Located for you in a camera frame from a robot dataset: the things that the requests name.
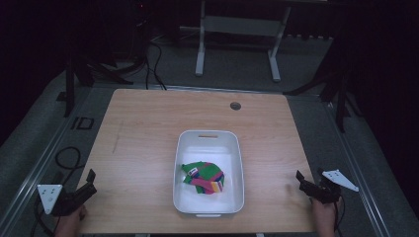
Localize green and pink striped cloth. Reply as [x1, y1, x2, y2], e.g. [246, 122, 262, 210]
[180, 160, 226, 196]

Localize person's left hand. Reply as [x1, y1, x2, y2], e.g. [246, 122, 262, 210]
[53, 203, 88, 237]

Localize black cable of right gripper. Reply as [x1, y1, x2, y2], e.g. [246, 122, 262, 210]
[333, 195, 347, 237]

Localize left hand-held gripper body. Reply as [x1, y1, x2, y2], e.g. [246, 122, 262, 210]
[37, 182, 98, 217]

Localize white plastic basin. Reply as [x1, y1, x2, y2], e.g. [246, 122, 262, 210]
[172, 129, 245, 218]

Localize black tripod stand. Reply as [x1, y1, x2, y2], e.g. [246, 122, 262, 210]
[283, 33, 364, 134]
[56, 39, 149, 119]

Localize white metal desk frame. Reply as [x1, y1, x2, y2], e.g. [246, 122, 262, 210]
[195, 0, 293, 83]

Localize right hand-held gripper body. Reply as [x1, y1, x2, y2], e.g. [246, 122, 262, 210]
[298, 168, 360, 204]

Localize person's right hand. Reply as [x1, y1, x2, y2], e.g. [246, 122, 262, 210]
[309, 197, 340, 237]

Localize black cable on floor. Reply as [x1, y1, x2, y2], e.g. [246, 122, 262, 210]
[53, 146, 87, 187]

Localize black hanging cables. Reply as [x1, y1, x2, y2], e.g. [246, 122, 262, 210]
[143, 33, 168, 91]

